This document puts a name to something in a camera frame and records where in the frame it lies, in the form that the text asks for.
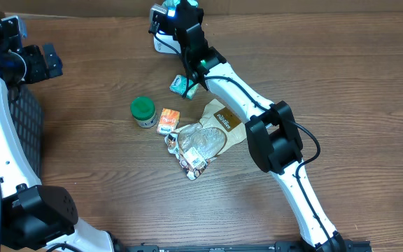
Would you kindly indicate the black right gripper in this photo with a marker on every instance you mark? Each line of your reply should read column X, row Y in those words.
column 189, row 7

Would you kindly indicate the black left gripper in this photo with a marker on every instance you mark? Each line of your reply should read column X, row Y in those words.
column 43, row 61

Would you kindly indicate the small teal box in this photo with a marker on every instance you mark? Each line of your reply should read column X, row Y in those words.
column 184, row 87

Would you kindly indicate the green lid jar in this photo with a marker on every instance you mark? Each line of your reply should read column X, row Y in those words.
column 144, row 112

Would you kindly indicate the small orange box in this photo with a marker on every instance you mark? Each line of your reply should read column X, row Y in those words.
column 168, row 122

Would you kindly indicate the beige brown snack pouch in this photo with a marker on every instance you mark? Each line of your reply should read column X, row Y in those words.
column 197, row 145

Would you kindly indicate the teal snack packet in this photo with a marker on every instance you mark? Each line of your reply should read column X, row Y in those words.
column 172, row 4

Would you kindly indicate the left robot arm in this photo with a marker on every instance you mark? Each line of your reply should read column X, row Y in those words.
column 33, row 215

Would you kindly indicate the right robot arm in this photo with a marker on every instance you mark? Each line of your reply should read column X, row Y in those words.
column 274, row 142

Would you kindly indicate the white barcode scanner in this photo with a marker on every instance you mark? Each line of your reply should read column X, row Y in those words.
column 166, row 44

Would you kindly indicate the grey plastic mesh basket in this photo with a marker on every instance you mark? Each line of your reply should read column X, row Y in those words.
column 28, row 119

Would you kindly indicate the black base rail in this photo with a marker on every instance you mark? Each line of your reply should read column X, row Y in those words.
column 279, row 246

